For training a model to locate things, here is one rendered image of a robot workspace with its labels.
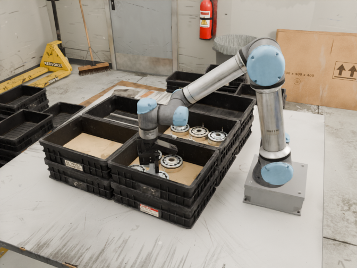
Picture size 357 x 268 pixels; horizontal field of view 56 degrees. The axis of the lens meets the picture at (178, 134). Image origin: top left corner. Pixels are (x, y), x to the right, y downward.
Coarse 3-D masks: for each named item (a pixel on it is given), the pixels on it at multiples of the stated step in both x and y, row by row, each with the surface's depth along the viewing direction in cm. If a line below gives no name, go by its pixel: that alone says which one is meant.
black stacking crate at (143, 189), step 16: (176, 144) 156; (128, 160) 154; (192, 160) 156; (208, 160) 151; (112, 176) 145; (128, 176) 139; (208, 176) 143; (144, 192) 138; (160, 192) 134; (176, 192) 131; (192, 192) 130
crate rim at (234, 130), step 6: (204, 114) 177; (210, 114) 177; (228, 120) 172; (234, 120) 170; (234, 126) 165; (234, 132) 164; (180, 138) 156; (228, 138) 156; (204, 144) 151; (222, 144) 151
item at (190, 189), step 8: (160, 136) 158; (128, 144) 152; (192, 144) 151; (120, 152) 146; (216, 152) 145; (112, 160) 142; (112, 168) 140; (120, 168) 138; (128, 168) 136; (208, 168) 138; (136, 176) 135; (144, 176) 133; (152, 176) 131; (200, 176) 131; (168, 184) 129; (176, 184) 127; (192, 184) 127
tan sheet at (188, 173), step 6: (132, 162) 157; (138, 162) 157; (186, 162) 156; (186, 168) 152; (192, 168) 152; (198, 168) 152; (168, 174) 148; (174, 174) 148; (180, 174) 148; (186, 174) 148; (192, 174) 148; (174, 180) 145; (180, 180) 145; (186, 180) 145; (192, 180) 145
